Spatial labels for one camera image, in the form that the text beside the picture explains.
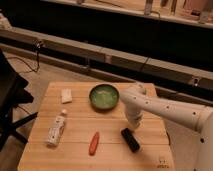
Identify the black chair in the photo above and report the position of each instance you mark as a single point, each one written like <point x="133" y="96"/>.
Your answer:
<point x="12" y="93"/>

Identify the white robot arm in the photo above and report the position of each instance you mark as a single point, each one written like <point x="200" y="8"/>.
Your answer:
<point x="198" y="118"/>

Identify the orange carrot toy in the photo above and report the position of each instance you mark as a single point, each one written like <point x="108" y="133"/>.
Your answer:
<point x="94" y="143"/>

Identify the green bowl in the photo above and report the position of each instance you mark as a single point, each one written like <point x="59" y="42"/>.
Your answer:
<point x="104" y="97"/>

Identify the white plastic bottle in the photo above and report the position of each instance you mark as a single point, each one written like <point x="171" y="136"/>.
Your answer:
<point x="56" y="129"/>

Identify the black eraser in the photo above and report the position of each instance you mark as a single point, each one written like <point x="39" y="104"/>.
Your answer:
<point x="130" y="140"/>

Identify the cream pusher end effector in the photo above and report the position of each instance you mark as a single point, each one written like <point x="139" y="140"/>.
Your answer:
<point x="135" y="123"/>

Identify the white folded napkin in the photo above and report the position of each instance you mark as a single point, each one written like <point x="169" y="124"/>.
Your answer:
<point x="66" y="96"/>

